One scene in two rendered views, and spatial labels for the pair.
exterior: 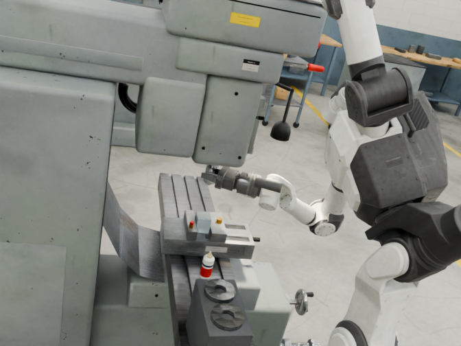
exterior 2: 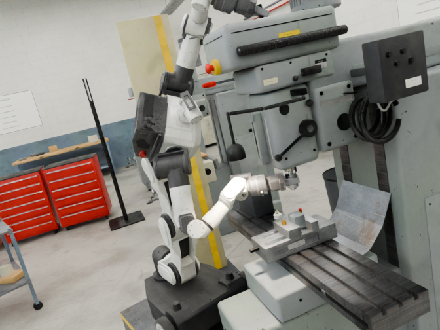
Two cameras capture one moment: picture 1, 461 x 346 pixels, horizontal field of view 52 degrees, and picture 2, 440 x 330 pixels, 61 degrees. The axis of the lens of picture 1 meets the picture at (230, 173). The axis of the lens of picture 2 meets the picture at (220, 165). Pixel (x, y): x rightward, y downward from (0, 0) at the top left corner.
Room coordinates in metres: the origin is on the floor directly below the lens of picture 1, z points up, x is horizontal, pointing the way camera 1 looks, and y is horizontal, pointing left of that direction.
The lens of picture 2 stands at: (3.09, -0.23, 1.72)
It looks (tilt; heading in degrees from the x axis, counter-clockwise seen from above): 13 degrees down; 180
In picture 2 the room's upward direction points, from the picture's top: 13 degrees counter-clockwise
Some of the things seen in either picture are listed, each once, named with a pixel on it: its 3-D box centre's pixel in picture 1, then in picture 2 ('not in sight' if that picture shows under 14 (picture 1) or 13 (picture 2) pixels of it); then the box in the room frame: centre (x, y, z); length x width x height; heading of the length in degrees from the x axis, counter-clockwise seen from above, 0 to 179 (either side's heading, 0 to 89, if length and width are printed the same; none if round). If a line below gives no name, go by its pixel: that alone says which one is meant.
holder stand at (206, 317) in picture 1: (217, 328); (253, 194); (1.02, -0.06, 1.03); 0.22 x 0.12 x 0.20; 19
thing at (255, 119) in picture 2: (252, 125); (259, 139); (1.59, -0.04, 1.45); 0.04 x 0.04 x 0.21; 17
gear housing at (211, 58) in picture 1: (223, 52); (281, 73); (1.54, 0.11, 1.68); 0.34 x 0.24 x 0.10; 107
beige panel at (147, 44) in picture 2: not in sight; (177, 156); (-0.09, -0.55, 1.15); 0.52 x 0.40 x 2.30; 107
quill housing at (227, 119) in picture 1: (222, 114); (283, 126); (1.55, 0.07, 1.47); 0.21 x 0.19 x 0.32; 17
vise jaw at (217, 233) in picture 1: (215, 226); (286, 227); (1.55, 0.01, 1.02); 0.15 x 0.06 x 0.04; 16
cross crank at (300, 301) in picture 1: (293, 301); not in sight; (1.70, -0.41, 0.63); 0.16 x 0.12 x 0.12; 107
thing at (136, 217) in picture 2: not in sight; (106, 152); (-2.24, -1.73, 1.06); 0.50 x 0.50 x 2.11; 17
